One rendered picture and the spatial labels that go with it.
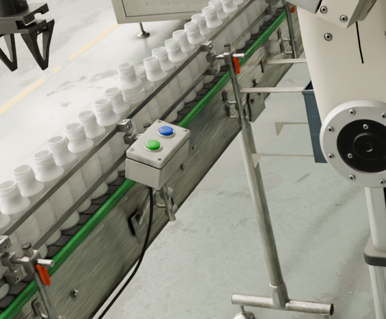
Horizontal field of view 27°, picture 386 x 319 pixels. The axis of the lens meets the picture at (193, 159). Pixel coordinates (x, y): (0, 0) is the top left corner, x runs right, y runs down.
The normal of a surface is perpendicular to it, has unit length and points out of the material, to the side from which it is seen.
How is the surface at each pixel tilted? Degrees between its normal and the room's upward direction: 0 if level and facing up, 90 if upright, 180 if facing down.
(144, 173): 90
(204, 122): 90
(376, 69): 101
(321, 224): 0
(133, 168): 90
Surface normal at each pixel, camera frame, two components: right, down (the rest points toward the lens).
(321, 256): -0.22, -0.87
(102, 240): 0.88, 0.02
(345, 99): -0.36, 0.65
